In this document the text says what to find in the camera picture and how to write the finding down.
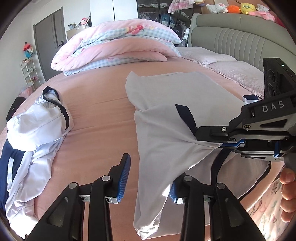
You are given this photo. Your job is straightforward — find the white navy-trimmed jacket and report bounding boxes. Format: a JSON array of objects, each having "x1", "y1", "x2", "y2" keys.
[{"x1": 124, "y1": 70, "x2": 272, "y2": 240}]

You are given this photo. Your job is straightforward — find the white navy-trimmed pants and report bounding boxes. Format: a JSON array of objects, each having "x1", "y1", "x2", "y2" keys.
[{"x1": 1, "y1": 86, "x2": 74, "y2": 238}]

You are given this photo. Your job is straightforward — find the person's right hand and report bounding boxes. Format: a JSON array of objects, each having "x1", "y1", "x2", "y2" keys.
[{"x1": 280, "y1": 167, "x2": 296, "y2": 223}]

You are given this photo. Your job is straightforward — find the grey padded headboard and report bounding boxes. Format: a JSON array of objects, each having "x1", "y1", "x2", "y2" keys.
[{"x1": 189, "y1": 13, "x2": 295, "y2": 71}]

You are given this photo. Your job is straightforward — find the pink bed sheet mattress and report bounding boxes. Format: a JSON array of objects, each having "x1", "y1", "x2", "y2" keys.
[{"x1": 0, "y1": 56, "x2": 285, "y2": 241}]

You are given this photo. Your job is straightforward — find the pink white plush toy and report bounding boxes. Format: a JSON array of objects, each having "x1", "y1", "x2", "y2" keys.
[{"x1": 248, "y1": 4, "x2": 275, "y2": 23}]

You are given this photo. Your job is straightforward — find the white black wardrobe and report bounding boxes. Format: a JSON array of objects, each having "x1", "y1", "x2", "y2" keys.
[{"x1": 89, "y1": 0, "x2": 201, "y2": 39}]

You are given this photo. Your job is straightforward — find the yellow plush toy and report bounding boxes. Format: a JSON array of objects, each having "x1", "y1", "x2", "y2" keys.
[{"x1": 240, "y1": 3, "x2": 256, "y2": 15}]

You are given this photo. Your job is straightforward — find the orange plush toy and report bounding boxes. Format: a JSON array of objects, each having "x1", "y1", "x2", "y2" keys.
[{"x1": 227, "y1": 5, "x2": 241, "y2": 14}]

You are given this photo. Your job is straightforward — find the black bag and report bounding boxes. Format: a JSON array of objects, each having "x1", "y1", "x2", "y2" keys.
[{"x1": 6, "y1": 97, "x2": 26, "y2": 121}]

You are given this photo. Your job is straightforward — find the pink hanging garment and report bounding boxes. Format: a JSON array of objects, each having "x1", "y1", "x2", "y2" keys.
[{"x1": 168, "y1": 0, "x2": 195, "y2": 14}]

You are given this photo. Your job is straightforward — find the folded pink checkered quilt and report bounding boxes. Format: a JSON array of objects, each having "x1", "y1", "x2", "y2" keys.
[{"x1": 51, "y1": 19, "x2": 181, "y2": 76}]

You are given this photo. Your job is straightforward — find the red blue plush toy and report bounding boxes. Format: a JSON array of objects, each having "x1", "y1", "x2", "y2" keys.
[{"x1": 23, "y1": 42, "x2": 34, "y2": 59}]

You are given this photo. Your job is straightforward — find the silver drawer cabinet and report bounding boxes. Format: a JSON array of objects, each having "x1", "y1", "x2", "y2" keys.
[{"x1": 66, "y1": 24, "x2": 85, "y2": 40}]

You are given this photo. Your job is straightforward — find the grey door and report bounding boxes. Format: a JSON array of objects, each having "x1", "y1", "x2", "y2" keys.
[{"x1": 33, "y1": 8, "x2": 67, "y2": 81}]

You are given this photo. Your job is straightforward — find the white wire shelf rack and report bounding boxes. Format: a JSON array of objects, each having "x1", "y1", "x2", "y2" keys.
[{"x1": 20, "y1": 58, "x2": 41, "y2": 91}]

